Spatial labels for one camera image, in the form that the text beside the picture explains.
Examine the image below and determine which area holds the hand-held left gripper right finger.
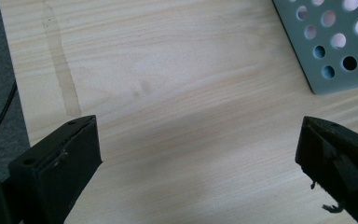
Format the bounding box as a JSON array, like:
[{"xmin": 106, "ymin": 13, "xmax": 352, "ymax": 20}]
[{"xmin": 295, "ymin": 116, "xmax": 358, "ymax": 224}]

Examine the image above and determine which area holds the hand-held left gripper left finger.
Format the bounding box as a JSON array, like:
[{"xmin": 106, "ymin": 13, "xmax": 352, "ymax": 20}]
[{"xmin": 7, "ymin": 114, "xmax": 103, "ymax": 224}]

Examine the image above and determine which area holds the grey perforated basket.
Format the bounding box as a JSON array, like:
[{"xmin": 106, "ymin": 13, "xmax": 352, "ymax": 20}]
[{"xmin": 271, "ymin": 0, "xmax": 358, "ymax": 96}]

